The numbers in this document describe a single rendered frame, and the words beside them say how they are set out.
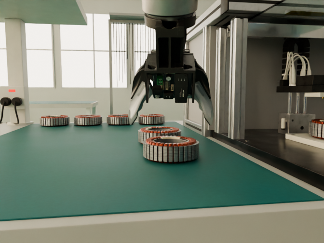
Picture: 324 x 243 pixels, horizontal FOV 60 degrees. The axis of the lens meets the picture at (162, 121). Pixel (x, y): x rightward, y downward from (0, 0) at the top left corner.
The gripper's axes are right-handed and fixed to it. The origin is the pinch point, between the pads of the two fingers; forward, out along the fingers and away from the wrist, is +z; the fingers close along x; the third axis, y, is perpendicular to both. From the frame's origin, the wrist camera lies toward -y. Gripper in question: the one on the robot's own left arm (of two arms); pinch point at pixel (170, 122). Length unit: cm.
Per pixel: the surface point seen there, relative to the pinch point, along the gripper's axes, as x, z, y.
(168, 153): -0.4, 4.4, 3.6
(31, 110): -331, 324, -496
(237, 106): 15.5, 5.6, -14.1
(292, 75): 30.8, 2.4, -24.0
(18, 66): -62, 16, -60
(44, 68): -300, 241, -549
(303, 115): 34.3, 11.5, -19.0
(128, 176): -6.4, 2.0, 11.8
